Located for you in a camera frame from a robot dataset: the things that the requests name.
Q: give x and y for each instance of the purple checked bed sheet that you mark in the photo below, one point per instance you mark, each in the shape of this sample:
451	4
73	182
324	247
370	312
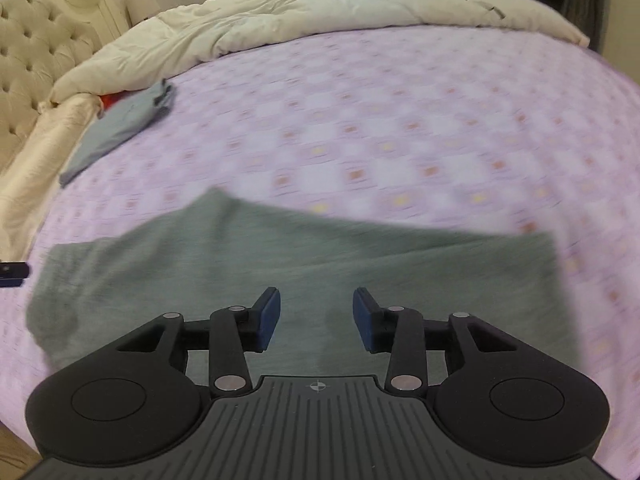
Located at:
473	128

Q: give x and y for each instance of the cream tufted headboard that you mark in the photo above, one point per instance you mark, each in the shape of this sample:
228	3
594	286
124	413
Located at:
41	40

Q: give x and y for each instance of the grey-green knit pants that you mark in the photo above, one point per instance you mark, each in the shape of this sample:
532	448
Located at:
220	252

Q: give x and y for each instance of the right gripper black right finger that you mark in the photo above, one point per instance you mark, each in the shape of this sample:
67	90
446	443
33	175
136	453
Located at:
407	337

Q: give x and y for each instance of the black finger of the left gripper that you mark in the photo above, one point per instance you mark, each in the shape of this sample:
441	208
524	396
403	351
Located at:
13	274

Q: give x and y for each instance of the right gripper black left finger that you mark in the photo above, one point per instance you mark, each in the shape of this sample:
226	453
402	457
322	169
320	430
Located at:
226	336

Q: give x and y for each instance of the shiny cream pillow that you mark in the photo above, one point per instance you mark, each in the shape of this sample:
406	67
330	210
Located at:
31	181

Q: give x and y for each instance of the red cloth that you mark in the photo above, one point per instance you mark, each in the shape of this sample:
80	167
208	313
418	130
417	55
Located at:
109	100

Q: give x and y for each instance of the folded grey-blue garment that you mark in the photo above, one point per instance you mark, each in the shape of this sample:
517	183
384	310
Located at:
119	124

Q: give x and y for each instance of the cream quilted duvet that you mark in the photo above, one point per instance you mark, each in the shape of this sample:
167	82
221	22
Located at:
172	42

